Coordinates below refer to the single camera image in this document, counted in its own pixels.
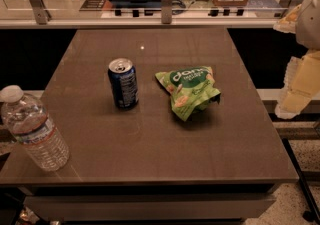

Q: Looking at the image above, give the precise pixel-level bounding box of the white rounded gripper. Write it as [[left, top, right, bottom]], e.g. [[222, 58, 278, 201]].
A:
[[273, 0, 320, 119]]

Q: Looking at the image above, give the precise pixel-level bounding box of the clear plastic water bottle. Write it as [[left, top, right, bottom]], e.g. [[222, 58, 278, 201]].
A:
[[1, 85, 70, 171]]

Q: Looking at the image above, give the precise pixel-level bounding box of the green snack bag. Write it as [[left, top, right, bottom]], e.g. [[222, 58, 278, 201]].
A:
[[155, 66, 221, 121]]

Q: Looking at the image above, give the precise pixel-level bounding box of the blue soda can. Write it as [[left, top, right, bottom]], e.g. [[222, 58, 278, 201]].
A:
[[108, 58, 138, 109]]

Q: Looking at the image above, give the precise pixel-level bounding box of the left metal railing bracket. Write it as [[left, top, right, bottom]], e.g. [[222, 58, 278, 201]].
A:
[[29, 0, 51, 25]]

